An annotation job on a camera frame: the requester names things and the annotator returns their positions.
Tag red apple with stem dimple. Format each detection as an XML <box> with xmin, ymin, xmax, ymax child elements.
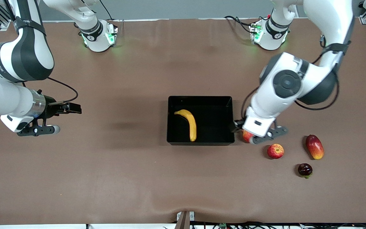
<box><xmin>267</xmin><ymin>143</ymin><xmax>284</xmax><ymax>159</ymax></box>

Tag red yellow mango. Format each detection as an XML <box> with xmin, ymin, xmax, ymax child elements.
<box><xmin>305</xmin><ymin>135</ymin><xmax>324</xmax><ymax>160</ymax></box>

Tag black right arm base cable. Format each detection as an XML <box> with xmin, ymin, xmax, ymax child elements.
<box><xmin>100</xmin><ymin>0</ymin><xmax>125</xmax><ymax>23</ymax></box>

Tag black left arm base cables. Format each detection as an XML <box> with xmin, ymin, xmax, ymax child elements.
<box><xmin>224</xmin><ymin>15</ymin><xmax>257</xmax><ymax>34</ymax></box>

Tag brown table mat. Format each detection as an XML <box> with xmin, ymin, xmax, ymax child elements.
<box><xmin>0</xmin><ymin>17</ymin><xmax>366</xmax><ymax>225</ymax></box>

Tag black rectangular plastic box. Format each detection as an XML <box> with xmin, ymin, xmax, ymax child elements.
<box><xmin>166</xmin><ymin>96</ymin><xmax>235</xmax><ymax>146</ymax></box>

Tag pinkish red round fruit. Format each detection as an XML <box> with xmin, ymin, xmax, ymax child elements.
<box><xmin>242</xmin><ymin>130</ymin><xmax>255</xmax><ymax>144</ymax></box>

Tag metal table clamp bracket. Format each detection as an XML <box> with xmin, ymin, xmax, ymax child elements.
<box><xmin>176</xmin><ymin>211</ymin><xmax>195</xmax><ymax>229</ymax></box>

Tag yellow banana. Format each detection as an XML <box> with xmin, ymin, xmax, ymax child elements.
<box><xmin>174</xmin><ymin>109</ymin><xmax>198</xmax><ymax>142</ymax></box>

